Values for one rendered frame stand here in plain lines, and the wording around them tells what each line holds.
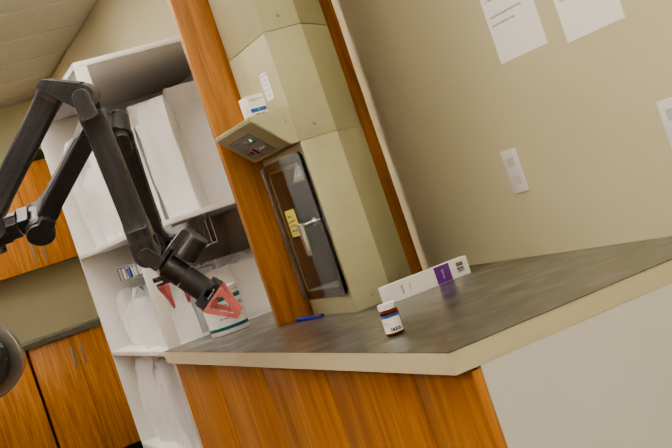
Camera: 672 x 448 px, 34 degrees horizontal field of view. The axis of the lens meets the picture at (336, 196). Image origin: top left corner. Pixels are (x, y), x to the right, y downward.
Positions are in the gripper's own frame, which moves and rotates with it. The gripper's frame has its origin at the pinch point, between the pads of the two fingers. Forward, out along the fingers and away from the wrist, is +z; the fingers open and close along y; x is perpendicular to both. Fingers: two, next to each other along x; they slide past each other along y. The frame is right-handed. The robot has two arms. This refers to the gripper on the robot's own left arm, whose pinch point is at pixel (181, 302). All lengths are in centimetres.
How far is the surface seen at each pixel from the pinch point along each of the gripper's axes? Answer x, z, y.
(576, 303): -150, 17, 29
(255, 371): -31.0, 22.4, 5.1
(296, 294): -8.7, 9.0, 30.9
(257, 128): -43, -38, 23
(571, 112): -102, -15, 76
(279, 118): -46, -38, 29
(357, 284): -46, 9, 35
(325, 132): -46, -31, 40
